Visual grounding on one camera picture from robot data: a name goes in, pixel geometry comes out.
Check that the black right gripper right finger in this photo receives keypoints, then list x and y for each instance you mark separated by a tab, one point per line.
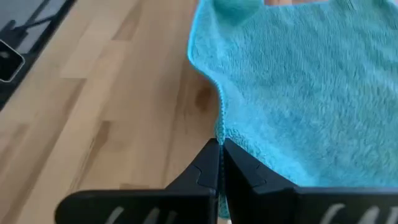
280	205

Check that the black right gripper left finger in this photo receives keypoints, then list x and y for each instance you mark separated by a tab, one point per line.
155	205

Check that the teal microfiber towel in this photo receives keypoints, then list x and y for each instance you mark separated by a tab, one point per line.
295	93

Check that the black aluminium rig frame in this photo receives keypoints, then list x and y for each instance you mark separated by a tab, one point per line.
9	62

